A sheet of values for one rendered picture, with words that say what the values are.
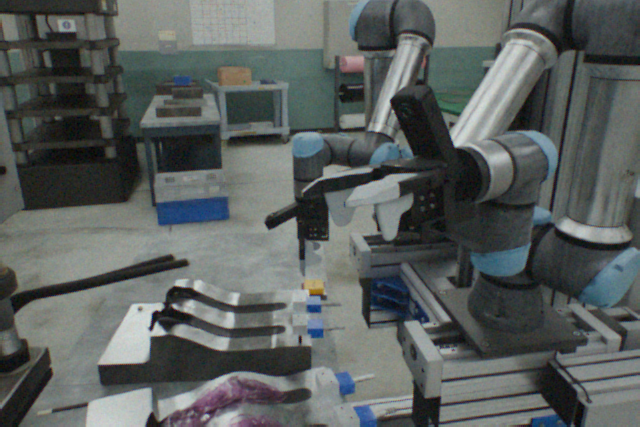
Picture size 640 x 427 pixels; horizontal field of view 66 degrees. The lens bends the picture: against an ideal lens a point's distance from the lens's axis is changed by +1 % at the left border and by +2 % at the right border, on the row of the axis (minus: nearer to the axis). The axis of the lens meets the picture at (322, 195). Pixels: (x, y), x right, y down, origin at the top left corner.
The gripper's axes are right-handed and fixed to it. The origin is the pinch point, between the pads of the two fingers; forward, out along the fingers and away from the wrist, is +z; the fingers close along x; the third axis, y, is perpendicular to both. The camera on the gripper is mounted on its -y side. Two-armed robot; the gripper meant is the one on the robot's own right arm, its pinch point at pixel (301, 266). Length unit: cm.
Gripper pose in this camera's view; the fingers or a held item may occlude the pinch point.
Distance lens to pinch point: 129.7
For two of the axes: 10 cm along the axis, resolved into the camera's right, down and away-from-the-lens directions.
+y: 10.0, -0.2, 0.5
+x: -0.5, -3.3, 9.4
